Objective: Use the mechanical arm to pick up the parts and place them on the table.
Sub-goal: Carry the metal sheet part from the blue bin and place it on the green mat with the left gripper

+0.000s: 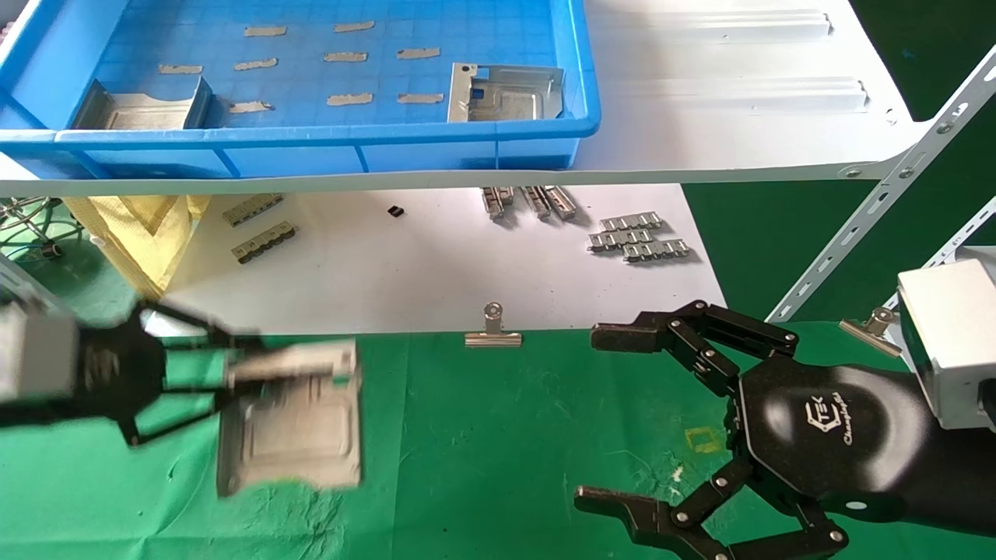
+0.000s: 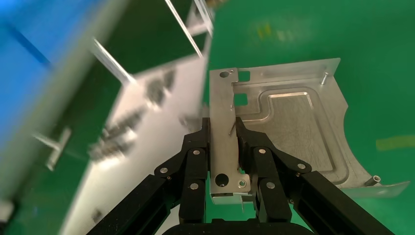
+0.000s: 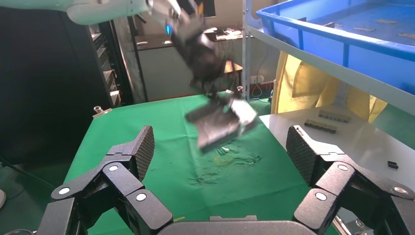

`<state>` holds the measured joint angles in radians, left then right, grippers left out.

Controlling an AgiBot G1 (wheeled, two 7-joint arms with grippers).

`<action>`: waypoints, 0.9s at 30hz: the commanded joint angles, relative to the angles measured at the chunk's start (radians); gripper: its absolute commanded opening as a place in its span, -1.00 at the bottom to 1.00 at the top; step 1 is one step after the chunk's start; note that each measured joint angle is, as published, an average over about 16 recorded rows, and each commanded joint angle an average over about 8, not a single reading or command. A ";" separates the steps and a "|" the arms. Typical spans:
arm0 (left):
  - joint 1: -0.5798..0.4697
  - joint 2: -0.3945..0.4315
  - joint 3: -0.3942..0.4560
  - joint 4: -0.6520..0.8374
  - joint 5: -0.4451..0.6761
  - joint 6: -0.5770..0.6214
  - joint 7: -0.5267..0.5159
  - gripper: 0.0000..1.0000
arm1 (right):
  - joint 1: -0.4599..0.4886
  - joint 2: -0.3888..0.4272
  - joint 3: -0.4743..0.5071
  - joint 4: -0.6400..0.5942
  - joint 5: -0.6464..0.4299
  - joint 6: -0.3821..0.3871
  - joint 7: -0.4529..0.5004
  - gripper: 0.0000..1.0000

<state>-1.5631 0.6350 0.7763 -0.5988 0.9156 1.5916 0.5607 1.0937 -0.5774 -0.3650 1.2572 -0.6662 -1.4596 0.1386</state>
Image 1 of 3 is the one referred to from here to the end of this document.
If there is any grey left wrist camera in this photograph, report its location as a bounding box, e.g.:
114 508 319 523
0 299 80 403

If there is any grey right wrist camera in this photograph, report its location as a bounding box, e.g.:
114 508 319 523
895 259 996 432

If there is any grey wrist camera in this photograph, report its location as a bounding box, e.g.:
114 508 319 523
895 259 996 432
0 299 80 403

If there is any blue plastic tray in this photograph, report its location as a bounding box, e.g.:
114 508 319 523
0 0 601 180

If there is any grey cable bundle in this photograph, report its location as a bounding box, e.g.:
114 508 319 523
0 198 63 259

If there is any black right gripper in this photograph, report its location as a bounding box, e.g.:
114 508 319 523
574 362 996 560

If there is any silver binder clip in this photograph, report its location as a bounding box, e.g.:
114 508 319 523
465 303 523 348
839 307 903 359

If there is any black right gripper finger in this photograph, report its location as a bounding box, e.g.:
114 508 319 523
590 301 800 398

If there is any grey metal frame bar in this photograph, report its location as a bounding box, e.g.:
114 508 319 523
0 255 79 316

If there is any stamped sheet metal bracket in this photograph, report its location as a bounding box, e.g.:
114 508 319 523
216 338 364 499

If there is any white metal shelf board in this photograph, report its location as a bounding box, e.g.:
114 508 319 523
0 0 946 197

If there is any dark metal link strip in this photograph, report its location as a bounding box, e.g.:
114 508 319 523
222 194 285 227
231 222 297 264

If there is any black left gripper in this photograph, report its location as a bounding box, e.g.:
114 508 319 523
0 299 265 448

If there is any sheet metal part curved cutout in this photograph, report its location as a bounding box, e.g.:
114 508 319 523
72 76 212 131

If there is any yellow plastic bag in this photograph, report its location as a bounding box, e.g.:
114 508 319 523
62 194 211 306

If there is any green table cloth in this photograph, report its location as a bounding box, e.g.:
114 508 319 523
0 320 996 560

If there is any flat sheet metal plate part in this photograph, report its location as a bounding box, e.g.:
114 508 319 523
447 64 565 124

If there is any white slotted angle bar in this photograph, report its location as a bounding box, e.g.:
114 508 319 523
883 194 996 312
766 44 996 324

